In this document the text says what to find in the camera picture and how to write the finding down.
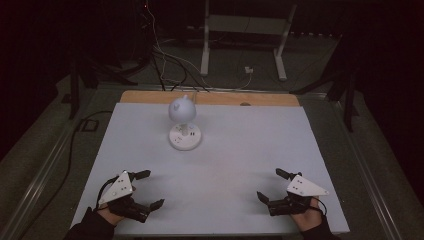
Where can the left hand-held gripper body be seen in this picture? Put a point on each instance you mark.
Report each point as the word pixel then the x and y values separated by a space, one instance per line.
pixel 117 189

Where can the white plug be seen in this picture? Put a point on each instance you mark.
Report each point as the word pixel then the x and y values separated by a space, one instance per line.
pixel 248 70

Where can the white round desk lamp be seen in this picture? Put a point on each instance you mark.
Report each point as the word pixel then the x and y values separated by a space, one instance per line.
pixel 181 110

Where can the black tripod stand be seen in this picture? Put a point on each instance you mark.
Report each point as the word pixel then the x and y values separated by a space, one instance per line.
pixel 74 93
pixel 349 106

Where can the person's right hand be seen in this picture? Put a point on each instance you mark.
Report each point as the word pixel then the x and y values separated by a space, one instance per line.
pixel 308 219

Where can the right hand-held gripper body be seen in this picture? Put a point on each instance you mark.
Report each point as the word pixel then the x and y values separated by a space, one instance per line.
pixel 305 189

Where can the person's left hand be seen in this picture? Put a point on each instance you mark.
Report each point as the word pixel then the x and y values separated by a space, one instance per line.
pixel 110 216

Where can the black square floor frame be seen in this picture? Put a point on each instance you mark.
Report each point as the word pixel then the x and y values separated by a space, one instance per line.
pixel 82 125

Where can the wooden board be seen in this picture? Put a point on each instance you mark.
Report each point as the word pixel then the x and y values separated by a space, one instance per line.
pixel 150 97

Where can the white metal stand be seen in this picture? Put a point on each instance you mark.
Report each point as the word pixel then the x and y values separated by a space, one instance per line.
pixel 205 50

